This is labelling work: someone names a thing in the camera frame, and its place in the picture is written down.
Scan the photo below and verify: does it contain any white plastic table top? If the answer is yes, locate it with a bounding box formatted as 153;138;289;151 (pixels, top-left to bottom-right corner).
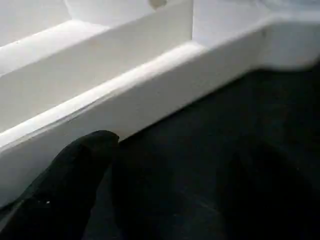
0;0;320;208

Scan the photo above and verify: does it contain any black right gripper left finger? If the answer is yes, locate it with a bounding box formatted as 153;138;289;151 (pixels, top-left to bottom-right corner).
0;129;120;240

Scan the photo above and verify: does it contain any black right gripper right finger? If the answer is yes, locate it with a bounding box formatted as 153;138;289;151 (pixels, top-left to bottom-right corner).
233;143;320;240

